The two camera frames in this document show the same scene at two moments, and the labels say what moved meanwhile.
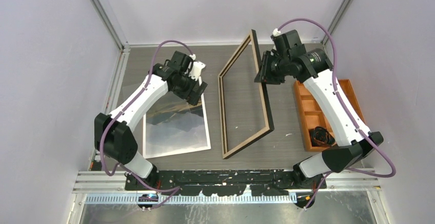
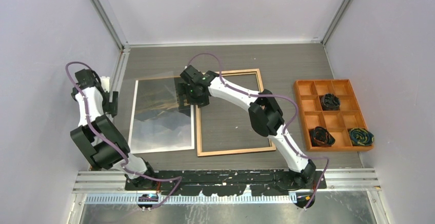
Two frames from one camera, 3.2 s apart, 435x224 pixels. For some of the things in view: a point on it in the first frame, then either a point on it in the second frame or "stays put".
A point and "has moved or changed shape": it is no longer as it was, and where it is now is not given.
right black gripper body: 276,68 → 192,97
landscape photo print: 173,125 has moved or changed shape
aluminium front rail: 109,187 stays put
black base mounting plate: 228,182 stays put
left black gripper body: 192,96 → 110,107
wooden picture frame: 263,131 → 198,122
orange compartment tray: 317,133 stays put
